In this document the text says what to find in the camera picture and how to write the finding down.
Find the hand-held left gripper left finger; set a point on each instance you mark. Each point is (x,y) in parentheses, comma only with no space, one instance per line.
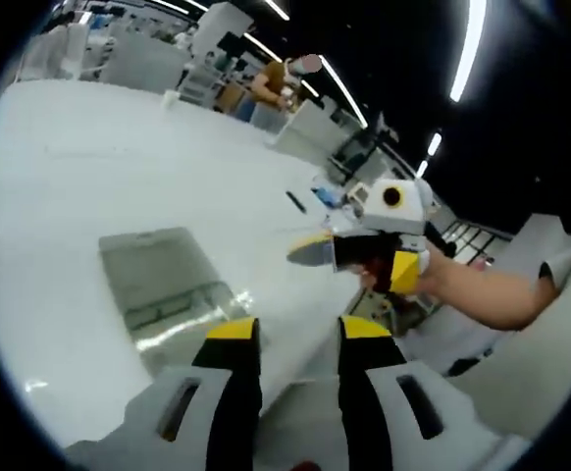
(231,392)

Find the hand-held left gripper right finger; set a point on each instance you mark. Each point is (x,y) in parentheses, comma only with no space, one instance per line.
(364,392)

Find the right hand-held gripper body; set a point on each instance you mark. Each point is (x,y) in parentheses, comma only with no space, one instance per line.
(408,216)

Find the clear plastic guide fixture box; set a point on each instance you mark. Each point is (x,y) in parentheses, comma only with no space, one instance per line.
(153,260)

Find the small white box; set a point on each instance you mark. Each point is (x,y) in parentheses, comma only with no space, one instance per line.
(360,193)

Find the blue packet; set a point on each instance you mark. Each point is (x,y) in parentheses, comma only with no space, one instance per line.
(327,195)

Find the black pen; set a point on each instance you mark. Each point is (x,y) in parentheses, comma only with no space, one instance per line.
(296,202)

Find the white cup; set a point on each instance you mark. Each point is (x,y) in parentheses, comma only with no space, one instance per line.
(170,99)

